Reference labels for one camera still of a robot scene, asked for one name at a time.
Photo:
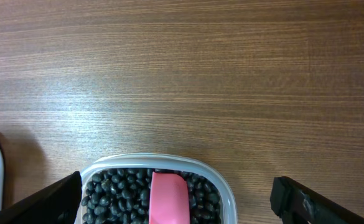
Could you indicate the pink scoop blue handle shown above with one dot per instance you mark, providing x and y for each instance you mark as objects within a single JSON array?
[{"x": 169, "y": 200}]

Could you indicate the black beans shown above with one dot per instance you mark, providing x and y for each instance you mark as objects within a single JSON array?
[{"x": 122, "y": 196}]

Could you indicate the clear plastic container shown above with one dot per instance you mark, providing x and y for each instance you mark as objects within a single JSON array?
[{"x": 228, "y": 214}]

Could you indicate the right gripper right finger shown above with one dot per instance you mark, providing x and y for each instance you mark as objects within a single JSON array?
[{"x": 294, "y": 203}]

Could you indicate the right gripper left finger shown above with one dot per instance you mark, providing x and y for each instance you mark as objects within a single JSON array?
[{"x": 57, "y": 203}]

